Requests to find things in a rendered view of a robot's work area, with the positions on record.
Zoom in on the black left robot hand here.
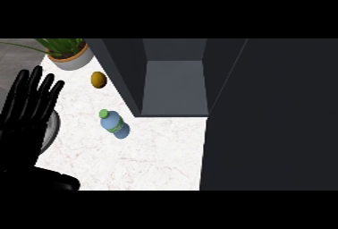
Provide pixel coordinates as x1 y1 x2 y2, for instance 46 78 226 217
0 65 82 191

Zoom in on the blue water bottle green cap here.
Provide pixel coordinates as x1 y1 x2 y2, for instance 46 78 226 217
98 108 132 140

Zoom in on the dark grey open cabinet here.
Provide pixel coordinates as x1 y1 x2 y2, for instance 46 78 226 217
86 38 249 118

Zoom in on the dark grey cabinet door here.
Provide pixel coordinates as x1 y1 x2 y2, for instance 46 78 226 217
200 38 338 191

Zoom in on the grey round rimmed object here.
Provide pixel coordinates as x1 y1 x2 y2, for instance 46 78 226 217
39 110 61 155

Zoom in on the brown round fruit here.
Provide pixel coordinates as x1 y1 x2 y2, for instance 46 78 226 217
91 71 108 89

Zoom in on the green plant in grey pot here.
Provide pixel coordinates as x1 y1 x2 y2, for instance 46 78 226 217
0 38 95 72

